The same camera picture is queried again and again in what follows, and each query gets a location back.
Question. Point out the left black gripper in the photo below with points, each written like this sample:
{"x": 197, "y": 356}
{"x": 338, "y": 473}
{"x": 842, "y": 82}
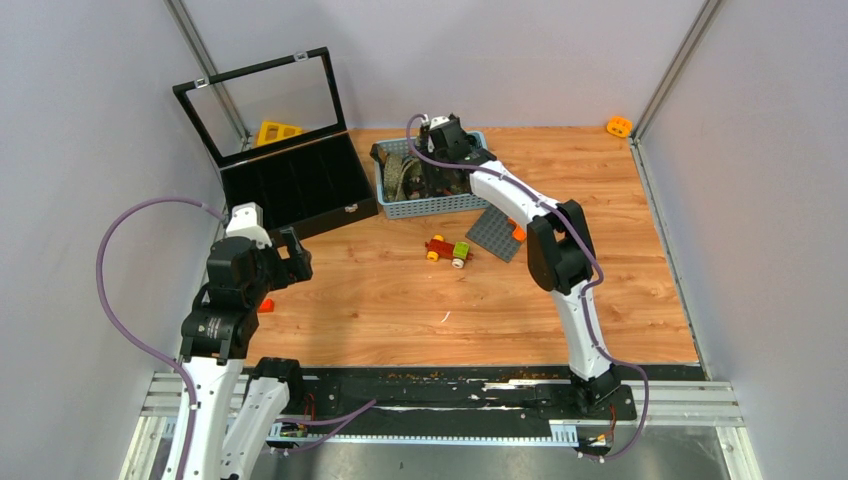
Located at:
{"x": 297, "y": 266}

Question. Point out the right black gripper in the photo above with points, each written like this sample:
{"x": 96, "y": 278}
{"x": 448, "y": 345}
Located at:
{"x": 432, "y": 181}

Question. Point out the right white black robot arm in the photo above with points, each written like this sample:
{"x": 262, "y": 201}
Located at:
{"x": 560, "y": 254}

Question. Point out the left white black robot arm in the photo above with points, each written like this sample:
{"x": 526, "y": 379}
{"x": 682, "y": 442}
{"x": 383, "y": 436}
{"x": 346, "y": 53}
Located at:
{"x": 210, "y": 442}

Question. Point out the red small plastic piece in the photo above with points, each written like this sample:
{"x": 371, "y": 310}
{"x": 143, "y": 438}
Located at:
{"x": 267, "y": 306}

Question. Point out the olive patterned tie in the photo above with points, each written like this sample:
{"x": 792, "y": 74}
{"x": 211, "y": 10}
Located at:
{"x": 394, "y": 171}

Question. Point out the blue plastic basket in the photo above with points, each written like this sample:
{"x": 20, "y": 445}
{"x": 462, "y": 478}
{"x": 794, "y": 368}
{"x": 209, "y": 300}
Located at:
{"x": 417, "y": 207}

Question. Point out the grey lego baseplate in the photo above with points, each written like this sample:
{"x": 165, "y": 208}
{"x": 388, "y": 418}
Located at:
{"x": 493, "y": 232}

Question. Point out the red green lego car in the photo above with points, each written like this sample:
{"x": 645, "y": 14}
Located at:
{"x": 458, "y": 254}

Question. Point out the orange curved plastic piece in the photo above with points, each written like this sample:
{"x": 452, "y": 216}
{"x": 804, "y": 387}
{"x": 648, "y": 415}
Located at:
{"x": 518, "y": 234}

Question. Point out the yellow triangular plastic toy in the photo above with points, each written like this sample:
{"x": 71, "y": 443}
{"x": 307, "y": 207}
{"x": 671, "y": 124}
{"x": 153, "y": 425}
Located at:
{"x": 273, "y": 132}

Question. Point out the black glass-lid display box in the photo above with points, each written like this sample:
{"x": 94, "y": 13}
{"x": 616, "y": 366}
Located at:
{"x": 314, "y": 182}

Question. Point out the orange plastic block toy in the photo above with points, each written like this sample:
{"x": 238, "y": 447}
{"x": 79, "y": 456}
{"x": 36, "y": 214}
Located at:
{"x": 619, "y": 126}

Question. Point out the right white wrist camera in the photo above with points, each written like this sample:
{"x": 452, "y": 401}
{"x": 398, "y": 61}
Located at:
{"x": 437, "y": 122}

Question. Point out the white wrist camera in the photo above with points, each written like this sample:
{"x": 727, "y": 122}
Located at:
{"x": 247, "y": 221}
{"x": 437, "y": 122}

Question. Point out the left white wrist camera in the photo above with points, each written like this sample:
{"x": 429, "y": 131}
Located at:
{"x": 247, "y": 221}

